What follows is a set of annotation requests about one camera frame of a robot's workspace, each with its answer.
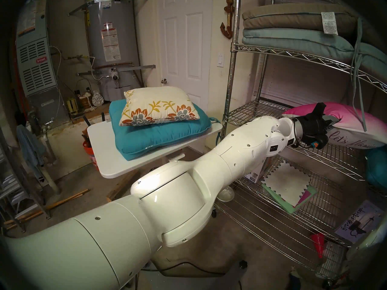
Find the grey furnace unit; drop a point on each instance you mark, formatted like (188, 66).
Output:
(39, 72)

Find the blue white floor object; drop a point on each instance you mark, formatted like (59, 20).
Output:
(295, 278)

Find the utility pump cardboard box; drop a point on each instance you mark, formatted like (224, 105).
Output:
(257, 174)

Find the metal pet bowl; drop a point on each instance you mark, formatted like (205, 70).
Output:
(226, 195)

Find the pink foam sheet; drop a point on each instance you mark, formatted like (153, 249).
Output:
(305, 197)

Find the white zigzag edged sheet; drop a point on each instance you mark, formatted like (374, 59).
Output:
(287, 183)

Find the white light switch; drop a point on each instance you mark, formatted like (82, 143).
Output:
(220, 60)

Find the green foam sheet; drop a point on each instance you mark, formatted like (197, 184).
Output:
(284, 206)

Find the crumpled foil ball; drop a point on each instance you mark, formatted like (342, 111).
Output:
(97, 99)

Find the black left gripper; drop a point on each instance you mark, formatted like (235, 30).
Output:
(313, 129)

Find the olive brown bench cushion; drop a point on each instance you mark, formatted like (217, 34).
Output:
(287, 16)

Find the red plastic cone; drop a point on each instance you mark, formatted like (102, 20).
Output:
(318, 244)

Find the white panel door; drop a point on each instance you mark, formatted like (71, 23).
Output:
(184, 41)

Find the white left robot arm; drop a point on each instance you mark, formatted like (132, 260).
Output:
(181, 201)

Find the orange bucket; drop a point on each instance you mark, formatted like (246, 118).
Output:
(90, 155)

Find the white rolling overbed table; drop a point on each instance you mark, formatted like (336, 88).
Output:
(102, 153)

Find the light blue bench cushion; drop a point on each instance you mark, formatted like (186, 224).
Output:
(287, 38)

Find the grey water heater tank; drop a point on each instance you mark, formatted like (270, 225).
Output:
(115, 35)

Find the pink white ombre cushion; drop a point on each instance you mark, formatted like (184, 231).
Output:
(356, 123)

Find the teal flat seat cushion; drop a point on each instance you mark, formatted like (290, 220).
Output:
(151, 138)

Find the brown anchor wall decoration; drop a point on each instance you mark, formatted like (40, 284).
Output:
(227, 29)

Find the teal tufted cushion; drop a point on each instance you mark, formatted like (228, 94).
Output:
(378, 168)

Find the LED lamp product box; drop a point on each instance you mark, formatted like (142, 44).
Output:
(359, 223)

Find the grey metal ladder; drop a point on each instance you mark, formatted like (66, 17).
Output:
(15, 195)

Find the blue hanging cloth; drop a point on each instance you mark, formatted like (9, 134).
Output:
(30, 147)

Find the cream floral print cushion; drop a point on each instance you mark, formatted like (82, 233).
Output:
(157, 105)

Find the wooden stick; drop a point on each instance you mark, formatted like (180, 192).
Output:
(66, 198)

